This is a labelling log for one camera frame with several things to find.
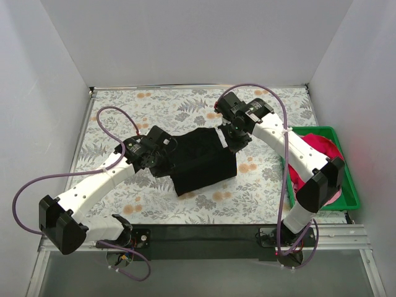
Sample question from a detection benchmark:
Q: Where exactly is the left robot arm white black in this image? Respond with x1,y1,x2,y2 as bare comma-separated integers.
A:
39,126,178,255

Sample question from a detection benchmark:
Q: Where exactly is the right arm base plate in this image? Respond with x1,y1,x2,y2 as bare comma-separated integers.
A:
255,227,316,253

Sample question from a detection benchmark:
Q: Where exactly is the black t shirt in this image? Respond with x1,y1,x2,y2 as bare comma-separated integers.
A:
168,127,237,196

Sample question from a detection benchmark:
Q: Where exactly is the red t shirt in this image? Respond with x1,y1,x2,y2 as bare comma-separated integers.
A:
288,133,343,193

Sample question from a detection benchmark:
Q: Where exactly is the green plastic bin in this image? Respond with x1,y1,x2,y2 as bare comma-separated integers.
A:
287,126,360,211

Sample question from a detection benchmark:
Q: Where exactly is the aluminium frame rail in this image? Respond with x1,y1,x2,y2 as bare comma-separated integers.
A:
39,224,371,255

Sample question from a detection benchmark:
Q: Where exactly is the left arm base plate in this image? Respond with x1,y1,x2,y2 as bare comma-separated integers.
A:
95,228,152,251

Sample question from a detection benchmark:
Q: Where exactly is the pink t shirt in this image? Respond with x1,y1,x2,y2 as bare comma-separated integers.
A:
292,184,342,205

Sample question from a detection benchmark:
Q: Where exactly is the floral table mat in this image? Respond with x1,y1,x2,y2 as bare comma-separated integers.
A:
58,87,321,225

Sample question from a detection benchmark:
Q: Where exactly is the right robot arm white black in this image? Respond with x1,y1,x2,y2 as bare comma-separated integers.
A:
214,92,345,246

